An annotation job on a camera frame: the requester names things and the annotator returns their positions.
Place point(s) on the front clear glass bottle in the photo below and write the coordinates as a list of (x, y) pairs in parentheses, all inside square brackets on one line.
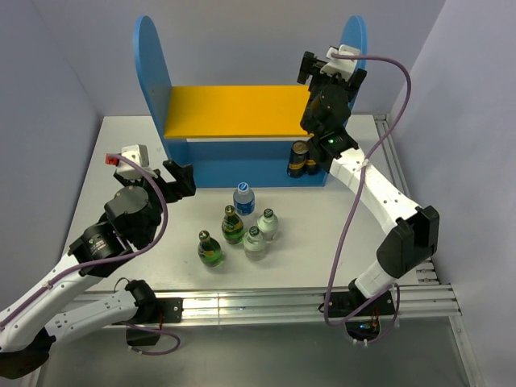
[(254, 244)]

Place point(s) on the Pocari Sweat bottle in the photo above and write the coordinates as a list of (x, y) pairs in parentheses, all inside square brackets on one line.
[(244, 199)]

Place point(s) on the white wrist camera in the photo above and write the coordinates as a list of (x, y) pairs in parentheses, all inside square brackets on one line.
[(137, 154), (341, 60)]

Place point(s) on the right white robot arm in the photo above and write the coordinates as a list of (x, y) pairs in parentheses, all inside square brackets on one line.
[(411, 231)]

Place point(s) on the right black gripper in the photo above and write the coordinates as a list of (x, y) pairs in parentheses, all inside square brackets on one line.
[(312, 65)]

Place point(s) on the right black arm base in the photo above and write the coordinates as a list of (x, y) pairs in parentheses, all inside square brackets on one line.
[(371, 322)]

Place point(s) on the rear black yellow can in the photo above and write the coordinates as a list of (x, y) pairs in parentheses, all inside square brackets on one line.
[(312, 166)]

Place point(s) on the clear glass bottle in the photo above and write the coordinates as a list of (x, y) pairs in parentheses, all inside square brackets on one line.
[(254, 244), (268, 224)]

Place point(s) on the green perrier bottle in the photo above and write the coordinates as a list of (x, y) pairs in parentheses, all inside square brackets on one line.
[(232, 226), (209, 250)]

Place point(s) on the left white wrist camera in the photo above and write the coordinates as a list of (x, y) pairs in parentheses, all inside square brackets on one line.
[(137, 154)]

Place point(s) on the aluminium rail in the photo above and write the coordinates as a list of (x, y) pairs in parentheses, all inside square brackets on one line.
[(427, 276), (270, 306)]

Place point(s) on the aluminium right side rail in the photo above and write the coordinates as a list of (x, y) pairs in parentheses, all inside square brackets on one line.
[(427, 276)]

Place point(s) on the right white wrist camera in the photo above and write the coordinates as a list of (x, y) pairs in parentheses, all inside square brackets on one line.
[(341, 60)]

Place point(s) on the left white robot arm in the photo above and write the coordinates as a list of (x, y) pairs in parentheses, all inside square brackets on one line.
[(132, 223)]

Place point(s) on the front green Perrier bottle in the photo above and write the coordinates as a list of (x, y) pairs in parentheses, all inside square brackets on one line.
[(209, 250)]

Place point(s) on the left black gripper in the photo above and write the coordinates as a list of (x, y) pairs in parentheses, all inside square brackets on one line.
[(184, 185)]

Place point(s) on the black yellow can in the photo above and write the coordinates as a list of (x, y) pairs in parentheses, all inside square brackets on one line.
[(312, 166), (297, 159)]

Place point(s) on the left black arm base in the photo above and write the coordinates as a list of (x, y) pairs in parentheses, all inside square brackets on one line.
[(161, 310)]

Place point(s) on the blue and yellow wooden shelf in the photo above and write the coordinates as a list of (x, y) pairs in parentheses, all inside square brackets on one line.
[(228, 133)]

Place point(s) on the rear clear glass bottle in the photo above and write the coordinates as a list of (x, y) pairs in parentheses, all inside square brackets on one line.
[(268, 224)]

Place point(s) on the aluminium front rail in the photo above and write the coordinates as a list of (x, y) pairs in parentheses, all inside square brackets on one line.
[(270, 306)]

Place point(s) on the front black yellow can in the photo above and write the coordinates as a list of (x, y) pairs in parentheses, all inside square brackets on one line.
[(297, 159)]

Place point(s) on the rear green Perrier bottle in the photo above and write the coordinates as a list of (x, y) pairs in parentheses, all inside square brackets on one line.
[(232, 226)]

